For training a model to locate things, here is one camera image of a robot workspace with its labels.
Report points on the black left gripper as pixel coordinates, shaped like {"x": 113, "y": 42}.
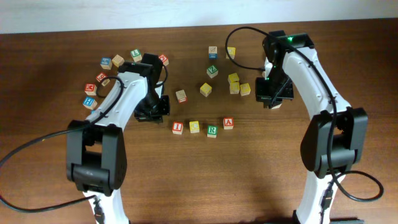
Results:
{"x": 142, "y": 115}

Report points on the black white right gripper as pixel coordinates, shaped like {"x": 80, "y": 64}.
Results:
{"x": 261, "y": 94}

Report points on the red letter I block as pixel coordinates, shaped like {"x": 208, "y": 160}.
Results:
{"x": 177, "y": 128}

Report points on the yellow letter C block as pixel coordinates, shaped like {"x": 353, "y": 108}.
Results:
{"x": 194, "y": 127}

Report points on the red letter A block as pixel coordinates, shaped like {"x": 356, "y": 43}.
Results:
{"x": 228, "y": 123}

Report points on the green letter R block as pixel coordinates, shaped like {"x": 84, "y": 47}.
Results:
{"x": 212, "y": 131}

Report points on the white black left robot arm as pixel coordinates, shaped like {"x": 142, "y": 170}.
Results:
{"x": 96, "y": 155}

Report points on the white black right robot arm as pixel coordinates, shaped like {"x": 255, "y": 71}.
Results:
{"x": 334, "y": 139}

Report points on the blue letter L block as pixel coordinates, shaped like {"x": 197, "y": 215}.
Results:
{"x": 276, "y": 106}

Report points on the yellow block right cluster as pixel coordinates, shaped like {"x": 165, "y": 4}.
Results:
{"x": 245, "y": 89}

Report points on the yellow block cluster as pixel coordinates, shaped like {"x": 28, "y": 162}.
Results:
{"x": 234, "y": 88}
{"x": 245, "y": 89}
{"x": 233, "y": 78}

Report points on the yellow block lower cluster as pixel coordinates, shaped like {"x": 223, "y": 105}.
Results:
{"x": 234, "y": 88}

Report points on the yellow block upper cluster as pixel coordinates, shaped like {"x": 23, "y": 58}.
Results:
{"x": 233, "y": 78}

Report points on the red letter C block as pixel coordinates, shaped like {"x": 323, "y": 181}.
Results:
{"x": 164, "y": 59}

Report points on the green letter L block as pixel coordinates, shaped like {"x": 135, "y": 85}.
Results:
{"x": 136, "y": 55}

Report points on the yellow block centre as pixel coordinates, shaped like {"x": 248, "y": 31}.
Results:
{"x": 205, "y": 89}

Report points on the plain wooden block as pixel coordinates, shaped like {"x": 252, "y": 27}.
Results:
{"x": 117, "y": 60}

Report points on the yellow block top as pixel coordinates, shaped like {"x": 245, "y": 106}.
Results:
{"x": 231, "y": 52}

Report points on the red number six block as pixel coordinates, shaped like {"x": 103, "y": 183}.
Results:
{"x": 102, "y": 78}

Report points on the blue letter H block upper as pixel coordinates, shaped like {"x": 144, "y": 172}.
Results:
{"x": 89, "y": 103}

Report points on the blue number five block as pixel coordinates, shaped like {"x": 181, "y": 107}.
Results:
{"x": 106, "y": 63}

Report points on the red letter M block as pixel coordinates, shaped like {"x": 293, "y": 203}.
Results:
{"x": 90, "y": 89}

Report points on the green letter Z block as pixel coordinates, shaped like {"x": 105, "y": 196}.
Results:
{"x": 212, "y": 71}

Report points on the wooden block blue side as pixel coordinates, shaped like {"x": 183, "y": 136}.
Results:
{"x": 213, "y": 52}

